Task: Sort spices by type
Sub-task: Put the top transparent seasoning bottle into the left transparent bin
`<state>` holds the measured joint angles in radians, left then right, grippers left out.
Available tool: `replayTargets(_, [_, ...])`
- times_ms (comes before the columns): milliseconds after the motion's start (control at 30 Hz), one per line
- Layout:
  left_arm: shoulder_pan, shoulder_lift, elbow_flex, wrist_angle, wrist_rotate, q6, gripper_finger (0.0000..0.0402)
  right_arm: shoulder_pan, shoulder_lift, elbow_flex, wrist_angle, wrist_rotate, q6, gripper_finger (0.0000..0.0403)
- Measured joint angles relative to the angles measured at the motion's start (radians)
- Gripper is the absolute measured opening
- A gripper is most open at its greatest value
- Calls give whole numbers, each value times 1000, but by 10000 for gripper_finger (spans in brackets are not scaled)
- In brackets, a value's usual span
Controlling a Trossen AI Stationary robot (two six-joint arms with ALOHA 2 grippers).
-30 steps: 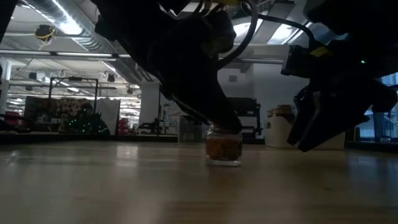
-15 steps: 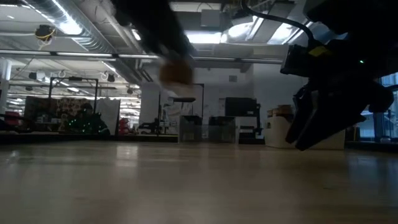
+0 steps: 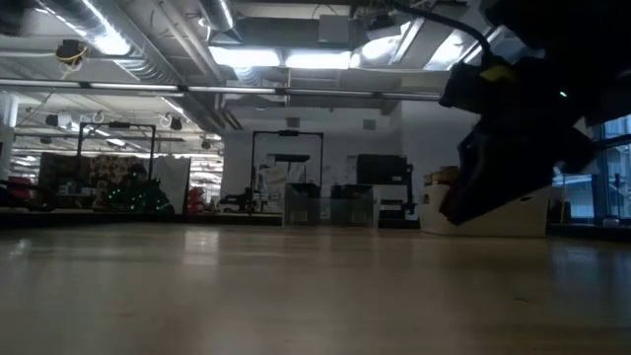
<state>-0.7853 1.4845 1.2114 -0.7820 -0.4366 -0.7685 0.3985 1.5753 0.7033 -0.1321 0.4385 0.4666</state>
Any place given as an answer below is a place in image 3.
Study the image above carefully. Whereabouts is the silver ventilation duct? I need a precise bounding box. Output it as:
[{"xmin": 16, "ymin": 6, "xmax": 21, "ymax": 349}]
[{"xmin": 29, "ymin": 0, "xmax": 233, "ymax": 134}]

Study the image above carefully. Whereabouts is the paper cup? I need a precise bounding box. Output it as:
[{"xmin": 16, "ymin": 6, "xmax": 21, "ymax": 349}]
[{"xmin": 422, "ymin": 166, "xmax": 460, "ymax": 187}]

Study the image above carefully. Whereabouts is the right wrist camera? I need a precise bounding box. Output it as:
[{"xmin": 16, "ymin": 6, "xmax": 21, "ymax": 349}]
[{"xmin": 438, "ymin": 58, "xmax": 519, "ymax": 115}]

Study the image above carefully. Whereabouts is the patterned partition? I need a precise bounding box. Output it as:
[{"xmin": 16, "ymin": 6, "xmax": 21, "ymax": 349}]
[{"xmin": 38, "ymin": 152, "xmax": 154, "ymax": 208}]

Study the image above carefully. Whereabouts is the bright ceiling light panel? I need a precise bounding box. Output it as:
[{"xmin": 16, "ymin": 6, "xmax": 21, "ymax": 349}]
[{"xmin": 209, "ymin": 43, "xmax": 356, "ymax": 70}]

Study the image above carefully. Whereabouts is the white partition board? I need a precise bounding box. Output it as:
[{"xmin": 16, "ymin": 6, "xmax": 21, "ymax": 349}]
[{"xmin": 152, "ymin": 156, "xmax": 192, "ymax": 216}]

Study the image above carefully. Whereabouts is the black station frame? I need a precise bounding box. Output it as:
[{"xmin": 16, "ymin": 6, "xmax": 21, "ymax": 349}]
[
  {"xmin": 250, "ymin": 128, "xmax": 325, "ymax": 213},
  {"xmin": 76, "ymin": 120, "xmax": 158, "ymax": 213}
]

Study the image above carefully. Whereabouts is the white plastic bin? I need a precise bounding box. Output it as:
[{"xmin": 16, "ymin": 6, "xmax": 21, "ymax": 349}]
[{"xmin": 417, "ymin": 167, "xmax": 552, "ymax": 239}]

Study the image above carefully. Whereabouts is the small clear plastic bin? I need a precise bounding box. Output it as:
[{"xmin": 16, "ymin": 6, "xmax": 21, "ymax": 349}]
[{"xmin": 282, "ymin": 181, "xmax": 381, "ymax": 229}]

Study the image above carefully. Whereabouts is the black square spice jar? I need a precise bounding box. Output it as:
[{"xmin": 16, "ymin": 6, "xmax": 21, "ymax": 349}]
[
  {"xmin": 285, "ymin": 182, "xmax": 321, "ymax": 226},
  {"xmin": 329, "ymin": 184, "xmax": 375, "ymax": 226}
]

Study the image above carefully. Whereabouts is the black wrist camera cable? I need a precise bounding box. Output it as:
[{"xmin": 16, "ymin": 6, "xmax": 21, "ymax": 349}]
[{"xmin": 391, "ymin": 0, "xmax": 494, "ymax": 63}]

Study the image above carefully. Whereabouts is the yellow cable reel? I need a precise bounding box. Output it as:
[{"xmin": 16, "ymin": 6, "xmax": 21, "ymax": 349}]
[{"xmin": 53, "ymin": 38, "xmax": 90, "ymax": 68}]

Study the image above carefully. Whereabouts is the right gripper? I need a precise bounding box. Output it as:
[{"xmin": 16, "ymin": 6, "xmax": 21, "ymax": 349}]
[{"xmin": 438, "ymin": 48, "xmax": 631, "ymax": 228}]

